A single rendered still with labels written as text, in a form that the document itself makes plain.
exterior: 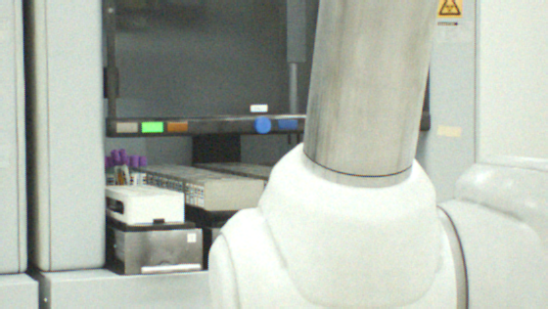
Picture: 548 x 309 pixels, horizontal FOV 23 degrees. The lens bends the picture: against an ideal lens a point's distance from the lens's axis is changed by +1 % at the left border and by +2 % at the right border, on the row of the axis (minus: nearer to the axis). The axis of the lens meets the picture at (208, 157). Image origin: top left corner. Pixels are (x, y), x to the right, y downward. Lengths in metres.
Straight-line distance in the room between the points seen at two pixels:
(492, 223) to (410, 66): 0.20
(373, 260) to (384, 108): 0.14
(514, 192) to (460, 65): 1.25
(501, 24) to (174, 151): 1.17
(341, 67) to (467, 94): 1.39
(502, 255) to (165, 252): 1.04
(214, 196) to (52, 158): 0.29
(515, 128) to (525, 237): 2.61
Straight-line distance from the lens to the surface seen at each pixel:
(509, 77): 3.83
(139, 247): 2.18
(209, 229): 2.22
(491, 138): 3.81
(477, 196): 1.27
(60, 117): 2.22
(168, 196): 2.22
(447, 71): 2.47
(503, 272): 1.23
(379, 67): 1.11
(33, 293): 2.15
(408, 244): 1.17
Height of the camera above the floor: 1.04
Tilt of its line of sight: 3 degrees down
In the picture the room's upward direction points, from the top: 1 degrees counter-clockwise
